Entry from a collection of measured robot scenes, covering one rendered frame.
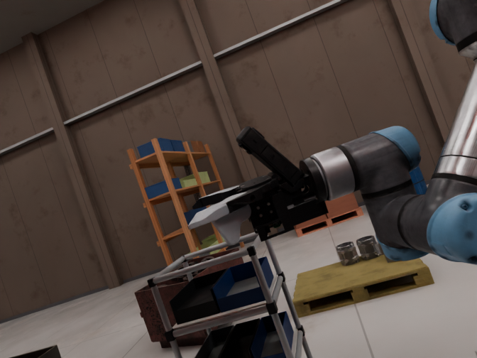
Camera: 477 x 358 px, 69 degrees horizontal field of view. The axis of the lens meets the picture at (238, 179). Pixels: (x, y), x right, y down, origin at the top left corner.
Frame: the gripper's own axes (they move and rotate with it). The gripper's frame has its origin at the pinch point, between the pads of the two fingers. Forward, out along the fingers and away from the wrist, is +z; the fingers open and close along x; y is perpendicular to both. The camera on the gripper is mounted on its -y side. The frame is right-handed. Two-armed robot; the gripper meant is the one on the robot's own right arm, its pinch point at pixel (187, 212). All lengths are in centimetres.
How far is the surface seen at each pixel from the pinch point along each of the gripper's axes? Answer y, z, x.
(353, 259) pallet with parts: 144, -104, 271
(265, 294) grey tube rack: 55, -8, 82
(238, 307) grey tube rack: 60, 5, 91
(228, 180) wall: 77, -27, 728
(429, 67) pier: -10, -467, 605
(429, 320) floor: 146, -104, 154
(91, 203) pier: 23, 300, 800
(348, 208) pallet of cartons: 182, -210, 555
